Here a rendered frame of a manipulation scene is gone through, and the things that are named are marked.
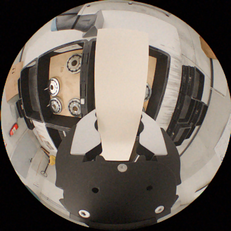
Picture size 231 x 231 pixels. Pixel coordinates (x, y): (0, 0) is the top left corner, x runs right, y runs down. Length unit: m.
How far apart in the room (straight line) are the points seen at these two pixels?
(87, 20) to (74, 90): 0.41
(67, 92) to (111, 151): 0.37
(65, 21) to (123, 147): 0.55
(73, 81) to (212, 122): 3.10
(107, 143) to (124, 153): 0.05
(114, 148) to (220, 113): 2.86
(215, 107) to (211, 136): 0.85
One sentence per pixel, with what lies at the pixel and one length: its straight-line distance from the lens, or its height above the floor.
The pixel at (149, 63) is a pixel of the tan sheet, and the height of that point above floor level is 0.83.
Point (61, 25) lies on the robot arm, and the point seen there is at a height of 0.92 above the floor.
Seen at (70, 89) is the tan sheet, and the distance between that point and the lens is 0.44.
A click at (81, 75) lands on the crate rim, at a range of 0.30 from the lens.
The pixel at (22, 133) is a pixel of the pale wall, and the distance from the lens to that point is 3.46.
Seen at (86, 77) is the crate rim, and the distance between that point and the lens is 0.29.
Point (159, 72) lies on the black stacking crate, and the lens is 0.37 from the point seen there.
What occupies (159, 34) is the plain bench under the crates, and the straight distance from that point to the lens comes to 0.68.
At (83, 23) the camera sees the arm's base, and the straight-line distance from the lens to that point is 0.49.
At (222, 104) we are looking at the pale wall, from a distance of 2.89.
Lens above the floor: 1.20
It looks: 60 degrees down
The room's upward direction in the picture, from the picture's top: 180 degrees counter-clockwise
